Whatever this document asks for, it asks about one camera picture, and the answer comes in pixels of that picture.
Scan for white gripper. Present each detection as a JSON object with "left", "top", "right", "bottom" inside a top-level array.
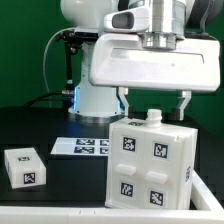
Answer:
[{"left": 89, "top": 33, "right": 221, "bottom": 121}]

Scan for white cabinet body box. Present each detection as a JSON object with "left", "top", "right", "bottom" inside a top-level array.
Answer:
[{"left": 105, "top": 109, "right": 198, "bottom": 210}]

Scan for white cabinet top block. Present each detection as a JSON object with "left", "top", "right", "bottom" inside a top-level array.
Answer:
[{"left": 4, "top": 148, "right": 46, "bottom": 189}]

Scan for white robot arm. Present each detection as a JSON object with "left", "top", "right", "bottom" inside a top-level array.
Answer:
[{"left": 60, "top": 0, "right": 224, "bottom": 122}]

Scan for white marker sheet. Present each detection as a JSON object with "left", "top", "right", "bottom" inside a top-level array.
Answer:
[{"left": 51, "top": 137, "right": 109, "bottom": 156}]

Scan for white L-shaped fence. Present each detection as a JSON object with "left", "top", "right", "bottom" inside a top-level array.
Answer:
[{"left": 0, "top": 172, "right": 224, "bottom": 224}]

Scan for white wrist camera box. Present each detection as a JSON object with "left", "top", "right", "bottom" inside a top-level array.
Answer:
[{"left": 103, "top": 7, "right": 150, "bottom": 33}]

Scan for black base cables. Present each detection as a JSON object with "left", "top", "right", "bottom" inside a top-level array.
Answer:
[{"left": 23, "top": 90, "right": 75, "bottom": 109}]

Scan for black camera on stand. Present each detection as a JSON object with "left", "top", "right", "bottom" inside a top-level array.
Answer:
[{"left": 56, "top": 28, "right": 98, "bottom": 109}]

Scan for grey camera cable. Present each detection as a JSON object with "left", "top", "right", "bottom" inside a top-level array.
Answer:
[{"left": 42, "top": 27, "right": 75, "bottom": 109}]

